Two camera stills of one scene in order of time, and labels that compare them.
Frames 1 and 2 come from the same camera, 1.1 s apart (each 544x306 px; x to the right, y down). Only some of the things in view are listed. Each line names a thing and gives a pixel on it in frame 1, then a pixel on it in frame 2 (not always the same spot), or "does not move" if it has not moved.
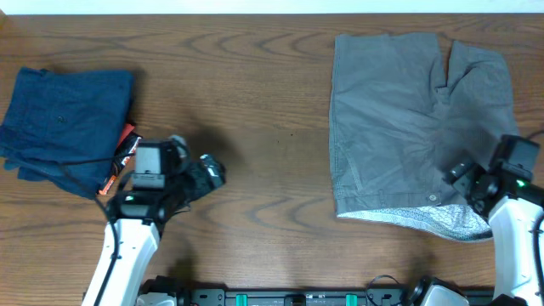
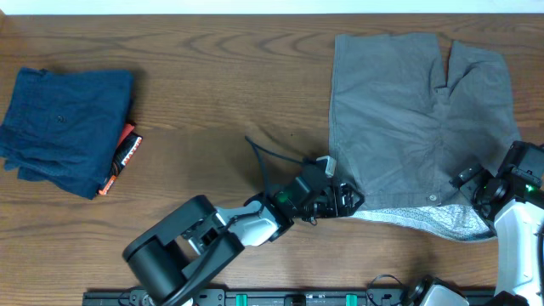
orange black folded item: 128,142 does not move
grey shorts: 399,122 does not move
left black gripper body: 189,183 → 323,206
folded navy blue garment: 64,126 does not move
